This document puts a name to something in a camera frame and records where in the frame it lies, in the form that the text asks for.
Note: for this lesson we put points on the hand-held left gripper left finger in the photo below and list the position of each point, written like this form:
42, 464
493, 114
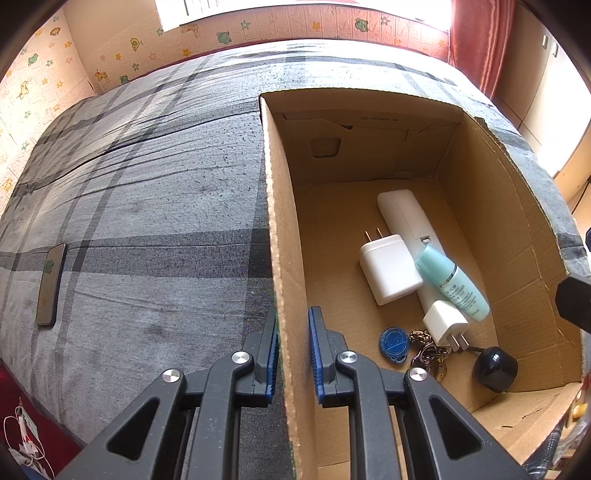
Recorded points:
273, 355

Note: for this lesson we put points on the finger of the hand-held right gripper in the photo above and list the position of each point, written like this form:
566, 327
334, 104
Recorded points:
577, 300

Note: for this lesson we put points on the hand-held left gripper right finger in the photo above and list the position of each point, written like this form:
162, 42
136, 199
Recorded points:
316, 355

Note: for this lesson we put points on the black rounded gadget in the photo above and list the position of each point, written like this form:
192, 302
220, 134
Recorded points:
494, 369

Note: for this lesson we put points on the large white wall charger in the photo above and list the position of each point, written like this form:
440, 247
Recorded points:
390, 272

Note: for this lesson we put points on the teal cosmetic bottle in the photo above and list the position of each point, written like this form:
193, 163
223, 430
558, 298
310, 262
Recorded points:
455, 286

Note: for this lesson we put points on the small white wall charger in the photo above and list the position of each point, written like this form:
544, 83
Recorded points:
443, 323

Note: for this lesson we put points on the brown cardboard box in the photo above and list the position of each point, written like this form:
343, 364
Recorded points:
498, 184

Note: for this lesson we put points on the white remote control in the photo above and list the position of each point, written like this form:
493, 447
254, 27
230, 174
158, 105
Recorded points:
401, 212

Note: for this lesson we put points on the grey plaid bedsheet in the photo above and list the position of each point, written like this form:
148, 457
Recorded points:
161, 184

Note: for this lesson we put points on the beige wardrobe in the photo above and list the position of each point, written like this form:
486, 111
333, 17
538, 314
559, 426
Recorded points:
545, 92

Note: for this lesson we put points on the dark red bed base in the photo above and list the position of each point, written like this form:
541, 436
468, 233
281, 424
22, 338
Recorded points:
55, 434

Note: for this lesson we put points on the dark smartphone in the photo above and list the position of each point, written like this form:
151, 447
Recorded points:
51, 286

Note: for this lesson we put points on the red curtain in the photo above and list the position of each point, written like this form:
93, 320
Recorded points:
480, 46

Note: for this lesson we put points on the bright window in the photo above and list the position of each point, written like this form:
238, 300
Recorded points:
277, 7

